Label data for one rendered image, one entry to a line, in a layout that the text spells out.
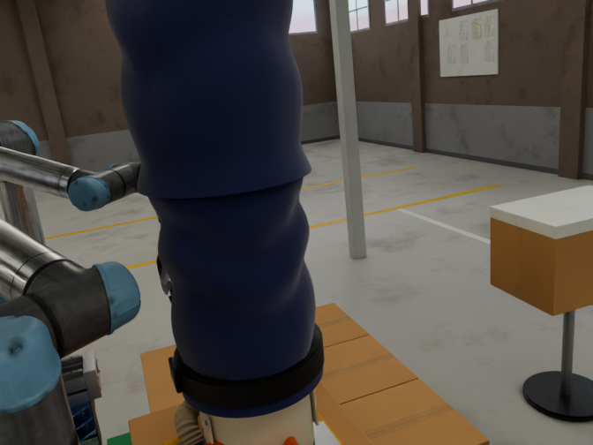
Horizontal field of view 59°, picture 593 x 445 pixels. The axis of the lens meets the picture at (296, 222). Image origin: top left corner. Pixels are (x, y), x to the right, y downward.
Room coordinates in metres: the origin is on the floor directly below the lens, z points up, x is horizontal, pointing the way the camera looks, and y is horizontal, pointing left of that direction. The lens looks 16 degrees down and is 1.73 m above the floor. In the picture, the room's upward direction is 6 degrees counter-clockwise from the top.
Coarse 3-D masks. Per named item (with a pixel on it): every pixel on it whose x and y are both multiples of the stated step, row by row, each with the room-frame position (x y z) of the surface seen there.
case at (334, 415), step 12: (324, 396) 0.93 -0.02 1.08; (168, 408) 0.95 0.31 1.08; (324, 408) 0.90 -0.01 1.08; (336, 408) 0.89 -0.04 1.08; (132, 420) 0.92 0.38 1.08; (144, 420) 0.92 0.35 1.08; (156, 420) 0.91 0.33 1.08; (168, 420) 0.91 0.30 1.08; (336, 420) 0.85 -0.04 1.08; (348, 420) 0.85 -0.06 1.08; (132, 432) 0.88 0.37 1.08; (144, 432) 0.88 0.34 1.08; (156, 432) 0.88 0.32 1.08; (168, 432) 0.87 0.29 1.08; (336, 432) 0.82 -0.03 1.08; (348, 432) 0.82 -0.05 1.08; (360, 432) 0.81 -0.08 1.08; (132, 444) 0.85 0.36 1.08; (144, 444) 0.84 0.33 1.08; (156, 444) 0.84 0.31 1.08; (348, 444) 0.79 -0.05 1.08; (360, 444) 0.78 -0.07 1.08; (372, 444) 0.78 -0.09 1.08
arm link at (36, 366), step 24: (0, 336) 0.35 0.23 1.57; (24, 336) 0.35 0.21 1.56; (48, 336) 0.37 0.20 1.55; (0, 360) 0.33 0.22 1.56; (24, 360) 0.34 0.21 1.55; (48, 360) 0.36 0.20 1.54; (0, 384) 0.33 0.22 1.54; (24, 384) 0.34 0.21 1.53; (48, 384) 0.35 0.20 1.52; (0, 408) 0.33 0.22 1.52; (24, 408) 0.33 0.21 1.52; (48, 408) 0.35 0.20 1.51; (0, 432) 0.32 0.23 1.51; (24, 432) 0.33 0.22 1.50; (48, 432) 0.34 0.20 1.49; (72, 432) 0.37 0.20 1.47
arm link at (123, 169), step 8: (112, 168) 1.23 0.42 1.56; (120, 168) 1.24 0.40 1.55; (128, 168) 1.25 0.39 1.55; (136, 168) 1.25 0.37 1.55; (128, 176) 1.23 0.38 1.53; (136, 176) 1.24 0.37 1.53; (128, 184) 1.22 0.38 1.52; (136, 184) 1.24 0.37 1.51; (128, 192) 1.23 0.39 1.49; (136, 192) 1.27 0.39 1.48
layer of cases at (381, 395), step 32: (320, 320) 2.33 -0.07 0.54; (352, 320) 2.29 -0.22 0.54; (160, 352) 2.18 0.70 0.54; (352, 352) 1.99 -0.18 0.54; (384, 352) 1.97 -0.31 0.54; (160, 384) 1.91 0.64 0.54; (352, 384) 1.76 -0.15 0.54; (384, 384) 1.74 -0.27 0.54; (416, 384) 1.72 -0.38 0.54; (352, 416) 1.57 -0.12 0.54; (384, 416) 1.55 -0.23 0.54; (416, 416) 1.54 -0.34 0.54; (448, 416) 1.52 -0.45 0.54
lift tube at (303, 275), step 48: (288, 192) 0.65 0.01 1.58; (192, 240) 0.63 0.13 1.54; (240, 240) 0.61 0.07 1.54; (288, 240) 0.65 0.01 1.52; (192, 288) 0.63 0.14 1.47; (240, 288) 0.61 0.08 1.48; (288, 288) 0.64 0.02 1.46; (192, 336) 0.63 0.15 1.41; (240, 336) 0.61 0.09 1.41; (288, 336) 0.63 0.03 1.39
